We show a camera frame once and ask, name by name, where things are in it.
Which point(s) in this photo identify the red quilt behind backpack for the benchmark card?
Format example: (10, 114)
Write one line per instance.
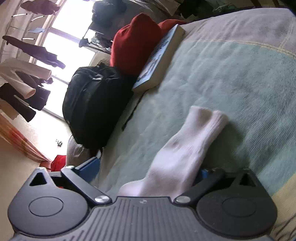
(133, 44)

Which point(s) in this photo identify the pink and white sweater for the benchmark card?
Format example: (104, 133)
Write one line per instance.
(176, 164)

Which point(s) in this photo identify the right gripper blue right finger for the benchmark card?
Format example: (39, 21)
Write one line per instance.
(196, 192)

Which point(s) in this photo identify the green plaid bed blanket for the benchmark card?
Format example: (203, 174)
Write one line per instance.
(242, 64)

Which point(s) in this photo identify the grey pillow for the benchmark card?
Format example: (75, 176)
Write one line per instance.
(78, 154)

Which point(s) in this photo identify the hanging clothes on rack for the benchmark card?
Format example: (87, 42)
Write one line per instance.
(23, 71)

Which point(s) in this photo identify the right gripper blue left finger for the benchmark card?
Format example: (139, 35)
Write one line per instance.
(79, 179)

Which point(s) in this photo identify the paperback book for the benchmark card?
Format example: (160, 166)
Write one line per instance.
(159, 60)

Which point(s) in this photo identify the black pen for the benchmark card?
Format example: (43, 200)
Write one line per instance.
(131, 115)

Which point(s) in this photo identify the black backpack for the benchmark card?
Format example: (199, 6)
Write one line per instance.
(94, 101)

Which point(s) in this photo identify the left pink curtain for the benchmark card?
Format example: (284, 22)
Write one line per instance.
(15, 138)

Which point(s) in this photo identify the red pillow at headboard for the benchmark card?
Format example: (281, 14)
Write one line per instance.
(56, 165)

